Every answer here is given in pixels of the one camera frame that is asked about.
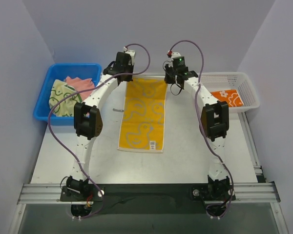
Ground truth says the orange lion print towel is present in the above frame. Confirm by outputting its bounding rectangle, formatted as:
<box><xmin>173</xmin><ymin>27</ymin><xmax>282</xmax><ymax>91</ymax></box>
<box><xmin>211</xmin><ymin>89</ymin><xmax>244</xmax><ymax>107</ymax></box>

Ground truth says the yellow patterned towel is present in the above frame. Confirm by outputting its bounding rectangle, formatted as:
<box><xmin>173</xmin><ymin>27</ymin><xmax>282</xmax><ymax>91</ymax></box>
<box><xmin>118</xmin><ymin>77</ymin><xmax>167</xmax><ymax>153</ymax></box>

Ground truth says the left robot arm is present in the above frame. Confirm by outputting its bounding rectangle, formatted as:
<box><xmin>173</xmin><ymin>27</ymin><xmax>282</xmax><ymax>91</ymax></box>
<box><xmin>66</xmin><ymin>50</ymin><xmax>136</xmax><ymax>198</ymax></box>

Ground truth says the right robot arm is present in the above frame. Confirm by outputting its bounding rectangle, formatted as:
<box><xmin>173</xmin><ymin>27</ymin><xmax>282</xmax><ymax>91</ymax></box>
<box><xmin>163</xmin><ymin>64</ymin><xmax>233</xmax><ymax>195</ymax></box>

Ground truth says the blue plastic bin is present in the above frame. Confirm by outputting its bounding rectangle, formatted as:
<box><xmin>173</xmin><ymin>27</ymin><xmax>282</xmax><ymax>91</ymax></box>
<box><xmin>33</xmin><ymin>63</ymin><xmax>102</xmax><ymax>122</ymax></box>

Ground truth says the grey towel label tag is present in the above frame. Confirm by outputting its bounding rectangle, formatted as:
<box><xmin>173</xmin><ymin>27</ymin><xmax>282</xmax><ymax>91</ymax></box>
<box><xmin>113</xmin><ymin>108</ymin><xmax>124</xmax><ymax>113</ymax></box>

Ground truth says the pink towel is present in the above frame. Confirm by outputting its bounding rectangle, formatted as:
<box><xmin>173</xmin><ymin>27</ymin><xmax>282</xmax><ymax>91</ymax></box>
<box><xmin>64</xmin><ymin>76</ymin><xmax>95</xmax><ymax>91</ymax></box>

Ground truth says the white perforated plastic basket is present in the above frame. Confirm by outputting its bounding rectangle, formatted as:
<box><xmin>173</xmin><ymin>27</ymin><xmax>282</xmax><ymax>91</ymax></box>
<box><xmin>199</xmin><ymin>72</ymin><xmax>260</xmax><ymax>114</ymax></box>

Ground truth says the cream green patterned towel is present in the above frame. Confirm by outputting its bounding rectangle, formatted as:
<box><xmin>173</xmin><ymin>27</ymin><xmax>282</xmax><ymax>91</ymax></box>
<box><xmin>48</xmin><ymin>79</ymin><xmax>84</xmax><ymax>118</ymax></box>

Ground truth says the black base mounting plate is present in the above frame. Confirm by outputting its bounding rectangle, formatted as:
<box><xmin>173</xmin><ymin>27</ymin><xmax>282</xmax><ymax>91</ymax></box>
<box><xmin>60</xmin><ymin>184</ymin><xmax>235</xmax><ymax>215</ymax></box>

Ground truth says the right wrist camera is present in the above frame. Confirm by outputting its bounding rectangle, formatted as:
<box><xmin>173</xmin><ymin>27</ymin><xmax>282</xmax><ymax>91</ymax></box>
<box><xmin>167</xmin><ymin>51</ymin><xmax>187</xmax><ymax>72</ymax></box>

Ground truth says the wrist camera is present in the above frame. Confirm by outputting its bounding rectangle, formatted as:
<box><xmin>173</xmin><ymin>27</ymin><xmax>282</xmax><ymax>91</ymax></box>
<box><xmin>167</xmin><ymin>51</ymin><xmax>187</xmax><ymax>72</ymax></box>
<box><xmin>123</xmin><ymin>46</ymin><xmax>136</xmax><ymax>60</ymax></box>

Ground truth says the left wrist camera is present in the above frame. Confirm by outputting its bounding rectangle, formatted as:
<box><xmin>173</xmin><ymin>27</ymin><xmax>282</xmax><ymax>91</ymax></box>
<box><xmin>123</xmin><ymin>46</ymin><xmax>136</xmax><ymax>60</ymax></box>

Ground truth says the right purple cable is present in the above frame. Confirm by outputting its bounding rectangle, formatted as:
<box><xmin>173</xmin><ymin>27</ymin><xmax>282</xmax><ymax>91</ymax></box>
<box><xmin>170</xmin><ymin>39</ymin><xmax>235</xmax><ymax>216</ymax></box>

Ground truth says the purple cable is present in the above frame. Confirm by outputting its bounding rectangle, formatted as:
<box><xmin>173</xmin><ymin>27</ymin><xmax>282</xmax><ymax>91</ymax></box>
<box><xmin>170</xmin><ymin>39</ymin><xmax>235</xmax><ymax>216</ymax></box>
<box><xmin>47</xmin><ymin>43</ymin><xmax>151</xmax><ymax>217</ymax></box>

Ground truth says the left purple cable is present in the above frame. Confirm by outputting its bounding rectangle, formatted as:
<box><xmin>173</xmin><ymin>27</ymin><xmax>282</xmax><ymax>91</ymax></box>
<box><xmin>47</xmin><ymin>43</ymin><xmax>151</xmax><ymax>217</ymax></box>

